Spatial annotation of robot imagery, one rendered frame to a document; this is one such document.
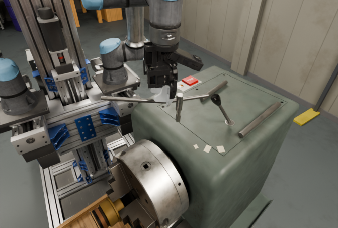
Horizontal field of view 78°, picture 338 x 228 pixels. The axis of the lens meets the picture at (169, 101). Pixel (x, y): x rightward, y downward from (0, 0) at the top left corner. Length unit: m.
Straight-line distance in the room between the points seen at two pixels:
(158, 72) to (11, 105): 0.82
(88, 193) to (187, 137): 1.32
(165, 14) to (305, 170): 2.31
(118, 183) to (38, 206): 1.57
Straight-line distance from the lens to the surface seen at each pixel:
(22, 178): 2.58
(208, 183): 0.70
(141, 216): 0.77
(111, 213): 0.79
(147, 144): 0.77
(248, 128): 0.81
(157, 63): 0.55
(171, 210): 0.75
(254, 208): 1.50
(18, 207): 2.40
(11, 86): 1.17
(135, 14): 1.05
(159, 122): 0.82
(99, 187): 1.95
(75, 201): 1.94
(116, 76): 1.23
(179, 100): 0.66
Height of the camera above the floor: 1.81
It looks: 37 degrees down
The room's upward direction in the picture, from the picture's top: straight up
